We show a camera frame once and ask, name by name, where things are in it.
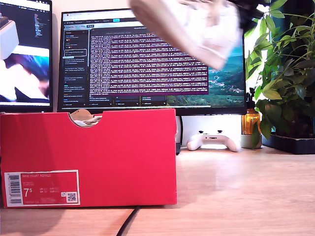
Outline red shoebox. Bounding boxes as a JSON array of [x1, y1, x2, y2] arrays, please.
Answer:
[[0, 108, 178, 209]]

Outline white lace-up shoe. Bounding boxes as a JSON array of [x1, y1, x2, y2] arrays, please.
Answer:
[[129, 0, 243, 71], [72, 116, 103, 128]]

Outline wide black Huawei monitor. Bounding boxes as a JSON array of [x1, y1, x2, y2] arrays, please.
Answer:
[[57, 7, 247, 155]]

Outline white game controller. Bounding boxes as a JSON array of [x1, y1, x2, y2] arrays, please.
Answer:
[[186, 131, 242, 152]]

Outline amber pump bottle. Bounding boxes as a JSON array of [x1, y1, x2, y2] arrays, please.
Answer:
[[241, 88, 261, 136]]

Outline pale green pot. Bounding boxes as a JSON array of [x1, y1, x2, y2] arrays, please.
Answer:
[[240, 134, 262, 149]]

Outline green leafy houseplant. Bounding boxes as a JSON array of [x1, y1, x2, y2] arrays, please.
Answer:
[[245, 0, 315, 141]]

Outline black planter tray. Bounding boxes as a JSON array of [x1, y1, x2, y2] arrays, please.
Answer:
[[262, 134, 315, 155]]

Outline black computer monitor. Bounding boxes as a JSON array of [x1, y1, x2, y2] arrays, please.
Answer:
[[0, 0, 54, 113]]

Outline black cable on table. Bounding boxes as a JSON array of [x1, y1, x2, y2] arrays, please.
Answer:
[[115, 206, 141, 236]]

